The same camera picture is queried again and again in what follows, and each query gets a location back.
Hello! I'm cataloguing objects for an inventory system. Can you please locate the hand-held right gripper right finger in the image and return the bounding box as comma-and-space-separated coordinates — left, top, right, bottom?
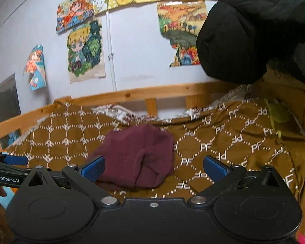
188, 156, 285, 207

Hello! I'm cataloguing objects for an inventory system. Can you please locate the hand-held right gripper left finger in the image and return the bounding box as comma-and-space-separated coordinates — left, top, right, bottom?
22, 156, 120, 208

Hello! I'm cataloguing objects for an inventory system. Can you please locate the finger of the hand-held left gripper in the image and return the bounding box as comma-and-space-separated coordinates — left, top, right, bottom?
0, 162, 33, 176
0, 152, 29, 166

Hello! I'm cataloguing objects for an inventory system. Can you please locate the maroon long-sleeve shirt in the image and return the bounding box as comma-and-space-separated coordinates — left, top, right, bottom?
88, 123, 176, 190

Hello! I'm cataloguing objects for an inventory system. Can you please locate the brown printed blanket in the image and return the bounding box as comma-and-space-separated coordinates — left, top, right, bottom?
4, 99, 305, 235

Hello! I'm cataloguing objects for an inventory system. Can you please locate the brown fuzzy cloth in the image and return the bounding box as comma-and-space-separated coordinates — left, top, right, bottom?
0, 221, 15, 244

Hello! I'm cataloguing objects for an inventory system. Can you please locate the lime green cloth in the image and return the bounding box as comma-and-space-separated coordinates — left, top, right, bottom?
265, 99, 291, 138

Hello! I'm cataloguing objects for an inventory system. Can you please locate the peeling orange-haired character poster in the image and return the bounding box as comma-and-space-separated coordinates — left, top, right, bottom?
24, 44, 48, 91

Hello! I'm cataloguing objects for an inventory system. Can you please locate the blond cartoon character poster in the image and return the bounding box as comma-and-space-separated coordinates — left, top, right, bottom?
67, 18, 106, 84

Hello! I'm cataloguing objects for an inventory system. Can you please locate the colourful landscape poster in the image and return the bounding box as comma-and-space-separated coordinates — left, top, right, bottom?
157, 0, 208, 68

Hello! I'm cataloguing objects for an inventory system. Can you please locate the black puffer jacket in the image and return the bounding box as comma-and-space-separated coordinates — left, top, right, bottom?
196, 0, 305, 86

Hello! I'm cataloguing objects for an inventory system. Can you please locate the orange-haired girl poster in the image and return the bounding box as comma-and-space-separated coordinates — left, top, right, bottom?
56, 0, 94, 34

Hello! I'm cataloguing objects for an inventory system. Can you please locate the grey metal wall panel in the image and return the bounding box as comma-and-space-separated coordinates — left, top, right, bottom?
0, 73, 22, 133

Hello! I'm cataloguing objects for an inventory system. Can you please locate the wooden bed frame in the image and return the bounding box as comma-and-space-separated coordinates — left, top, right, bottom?
0, 69, 305, 155

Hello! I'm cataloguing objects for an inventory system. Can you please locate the white wall pipe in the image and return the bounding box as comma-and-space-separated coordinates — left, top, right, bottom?
106, 10, 117, 92

